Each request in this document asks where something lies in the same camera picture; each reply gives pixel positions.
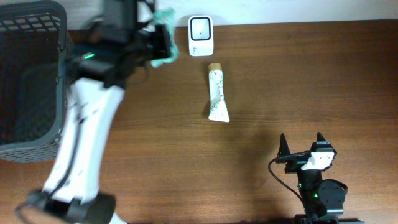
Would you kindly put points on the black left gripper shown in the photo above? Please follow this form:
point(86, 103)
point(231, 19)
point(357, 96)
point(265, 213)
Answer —
point(155, 38)

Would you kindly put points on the grey plastic mesh basket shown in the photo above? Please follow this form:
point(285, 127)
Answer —
point(34, 44)

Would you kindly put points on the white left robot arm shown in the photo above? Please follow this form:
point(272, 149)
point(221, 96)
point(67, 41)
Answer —
point(99, 66)

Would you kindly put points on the white barcode scanner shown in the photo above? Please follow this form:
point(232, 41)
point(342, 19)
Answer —
point(200, 36)

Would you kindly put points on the teal snack packet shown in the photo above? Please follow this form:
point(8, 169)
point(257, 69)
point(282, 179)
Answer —
point(166, 17)

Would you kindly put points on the white cream tube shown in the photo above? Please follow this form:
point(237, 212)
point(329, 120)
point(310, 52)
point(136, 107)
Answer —
point(218, 108)

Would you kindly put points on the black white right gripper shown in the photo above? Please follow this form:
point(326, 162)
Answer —
point(298, 158)

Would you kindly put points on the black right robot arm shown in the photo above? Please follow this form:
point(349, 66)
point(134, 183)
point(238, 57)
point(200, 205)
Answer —
point(322, 199)

